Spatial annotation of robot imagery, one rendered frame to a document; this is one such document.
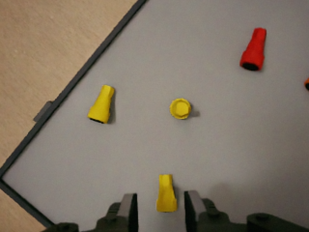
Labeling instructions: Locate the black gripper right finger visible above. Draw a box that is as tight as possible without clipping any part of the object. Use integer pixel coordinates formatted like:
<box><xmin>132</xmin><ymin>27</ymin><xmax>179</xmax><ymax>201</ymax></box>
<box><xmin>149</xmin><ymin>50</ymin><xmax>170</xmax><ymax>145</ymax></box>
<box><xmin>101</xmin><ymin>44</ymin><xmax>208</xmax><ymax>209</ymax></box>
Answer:
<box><xmin>184</xmin><ymin>190</ymin><xmax>309</xmax><ymax>232</ymax></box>

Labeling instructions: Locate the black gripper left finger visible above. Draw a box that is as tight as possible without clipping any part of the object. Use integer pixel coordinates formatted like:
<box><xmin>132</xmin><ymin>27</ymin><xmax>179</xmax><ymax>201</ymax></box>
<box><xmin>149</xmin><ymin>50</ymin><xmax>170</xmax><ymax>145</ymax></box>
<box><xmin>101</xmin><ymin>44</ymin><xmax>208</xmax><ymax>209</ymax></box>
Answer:
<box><xmin>41</xmin><ymin>193</ymin><xmax>139</xmax><ymax>232</ymax></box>

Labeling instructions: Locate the red wire connector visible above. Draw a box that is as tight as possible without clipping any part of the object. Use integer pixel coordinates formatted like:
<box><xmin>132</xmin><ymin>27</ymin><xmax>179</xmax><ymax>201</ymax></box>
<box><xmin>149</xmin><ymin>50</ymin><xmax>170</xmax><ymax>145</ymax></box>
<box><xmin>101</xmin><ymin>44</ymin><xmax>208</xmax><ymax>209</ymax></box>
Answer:
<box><xmin>239</xmin><ymin>27</ymin><xmax>267</xmax><ymax>72</ymax></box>

